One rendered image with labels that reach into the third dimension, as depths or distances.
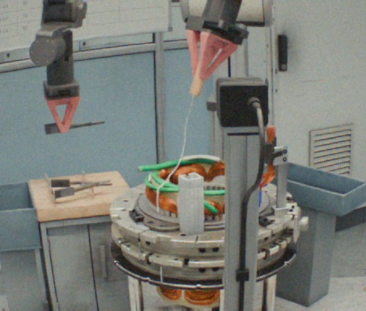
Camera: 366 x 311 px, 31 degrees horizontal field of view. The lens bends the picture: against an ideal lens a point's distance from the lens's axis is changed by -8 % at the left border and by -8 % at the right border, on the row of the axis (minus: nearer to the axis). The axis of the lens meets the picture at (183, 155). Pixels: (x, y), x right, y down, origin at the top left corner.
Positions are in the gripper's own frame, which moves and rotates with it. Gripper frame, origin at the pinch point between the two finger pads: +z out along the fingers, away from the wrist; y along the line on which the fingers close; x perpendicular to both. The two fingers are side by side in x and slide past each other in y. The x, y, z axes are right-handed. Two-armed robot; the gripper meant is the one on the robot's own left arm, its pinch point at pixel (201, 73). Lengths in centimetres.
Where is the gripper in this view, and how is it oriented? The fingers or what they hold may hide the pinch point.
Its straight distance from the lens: 113.6
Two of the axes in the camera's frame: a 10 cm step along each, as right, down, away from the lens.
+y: 5.6, 2.4, -7.9
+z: -3.1, 9.5, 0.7
